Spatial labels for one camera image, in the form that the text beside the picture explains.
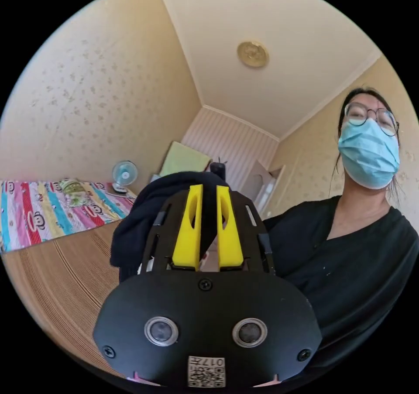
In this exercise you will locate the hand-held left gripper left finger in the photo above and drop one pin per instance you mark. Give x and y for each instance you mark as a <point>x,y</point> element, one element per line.
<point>188,237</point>

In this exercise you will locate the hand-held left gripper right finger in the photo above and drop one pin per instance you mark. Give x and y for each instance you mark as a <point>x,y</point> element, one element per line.
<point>230,243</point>

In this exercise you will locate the black long pants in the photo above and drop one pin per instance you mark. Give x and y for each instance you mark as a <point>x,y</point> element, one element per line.
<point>144,217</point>

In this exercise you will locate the white cupboard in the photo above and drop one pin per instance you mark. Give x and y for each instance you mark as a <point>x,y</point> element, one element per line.
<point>266,188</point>

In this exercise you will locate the light green curtain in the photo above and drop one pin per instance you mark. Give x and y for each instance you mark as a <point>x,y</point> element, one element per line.
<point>185,158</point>

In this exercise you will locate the white electric fan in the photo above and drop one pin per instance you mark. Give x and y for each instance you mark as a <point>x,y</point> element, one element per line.
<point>124,174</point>

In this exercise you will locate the person's body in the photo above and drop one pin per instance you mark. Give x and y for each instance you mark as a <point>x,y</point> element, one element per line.
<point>343,253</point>

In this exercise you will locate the green printed pillow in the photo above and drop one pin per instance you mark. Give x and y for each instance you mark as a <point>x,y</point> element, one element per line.
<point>70,188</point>

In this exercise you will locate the bed with mat and printed sheet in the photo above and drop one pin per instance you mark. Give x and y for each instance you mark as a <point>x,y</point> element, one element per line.
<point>49,286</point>

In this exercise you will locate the round golden ceiling lamp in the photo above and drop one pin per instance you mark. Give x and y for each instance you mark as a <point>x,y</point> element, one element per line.
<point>252,54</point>

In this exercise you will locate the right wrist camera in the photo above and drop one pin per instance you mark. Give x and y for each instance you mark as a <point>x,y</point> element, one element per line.
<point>218,169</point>

